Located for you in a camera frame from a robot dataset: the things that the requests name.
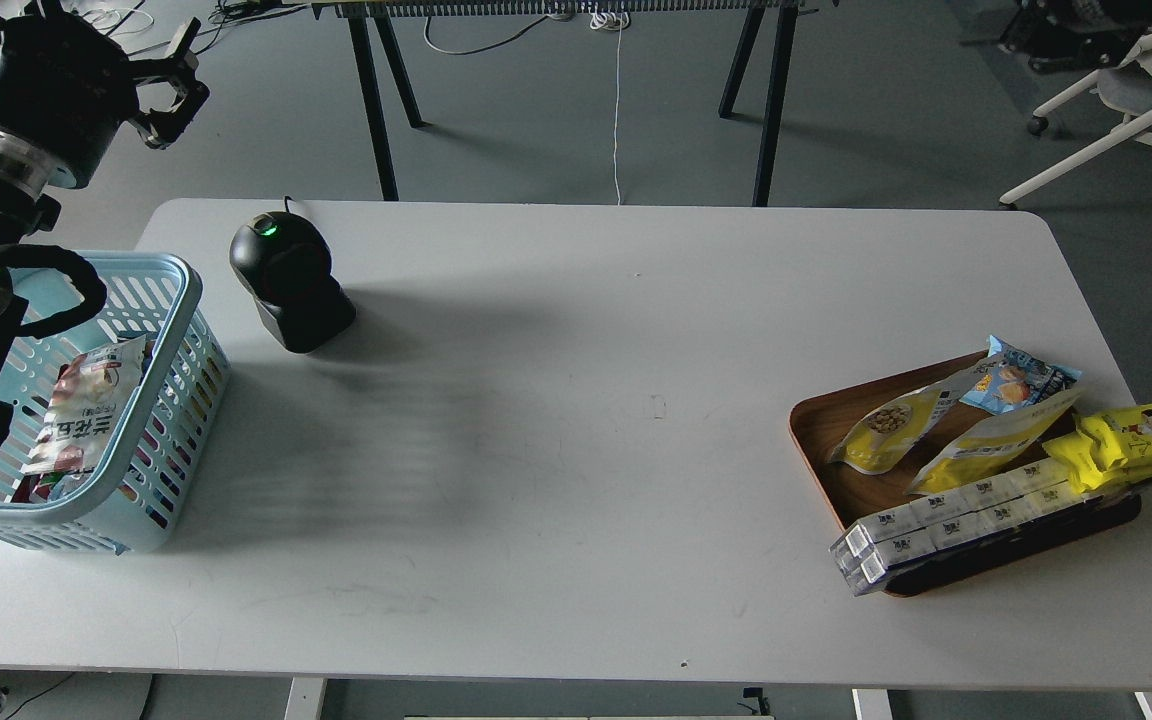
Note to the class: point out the white drink carton pack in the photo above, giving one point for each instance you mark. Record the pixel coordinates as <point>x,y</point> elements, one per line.
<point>876,573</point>
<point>975,512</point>

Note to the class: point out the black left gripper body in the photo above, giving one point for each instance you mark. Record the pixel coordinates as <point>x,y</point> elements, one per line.
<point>65,89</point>

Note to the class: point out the lower white drink carton pack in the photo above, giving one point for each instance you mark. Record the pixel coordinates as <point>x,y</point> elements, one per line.
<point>876,573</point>

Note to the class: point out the brown wooden tray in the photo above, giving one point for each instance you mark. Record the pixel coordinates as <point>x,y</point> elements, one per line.
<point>816,426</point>

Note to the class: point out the bright yellow cartoon snack bag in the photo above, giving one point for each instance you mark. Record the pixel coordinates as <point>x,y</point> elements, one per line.
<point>1108,449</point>

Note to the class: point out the black barcode scanner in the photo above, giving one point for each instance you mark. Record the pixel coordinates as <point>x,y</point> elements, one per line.
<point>282,259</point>

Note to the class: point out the yellow nut snack pouch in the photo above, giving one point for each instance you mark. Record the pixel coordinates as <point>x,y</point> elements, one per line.
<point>879,441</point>

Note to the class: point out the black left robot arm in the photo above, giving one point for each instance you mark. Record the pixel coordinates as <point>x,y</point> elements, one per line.
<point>45,289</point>

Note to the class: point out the light blue plastic basket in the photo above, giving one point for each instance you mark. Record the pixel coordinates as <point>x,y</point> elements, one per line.
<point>137,491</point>

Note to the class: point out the blue snack packet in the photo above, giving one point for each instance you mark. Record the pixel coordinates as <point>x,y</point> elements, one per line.
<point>1020,380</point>

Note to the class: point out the upper white drink carton pack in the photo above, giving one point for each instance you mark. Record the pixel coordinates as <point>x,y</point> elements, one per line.
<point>975,512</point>

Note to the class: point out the yellow white snack pouch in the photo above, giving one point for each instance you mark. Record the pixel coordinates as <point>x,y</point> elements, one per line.
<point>990,444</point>

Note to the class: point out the white red snack bag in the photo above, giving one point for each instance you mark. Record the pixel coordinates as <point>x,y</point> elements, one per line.
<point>89,398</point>

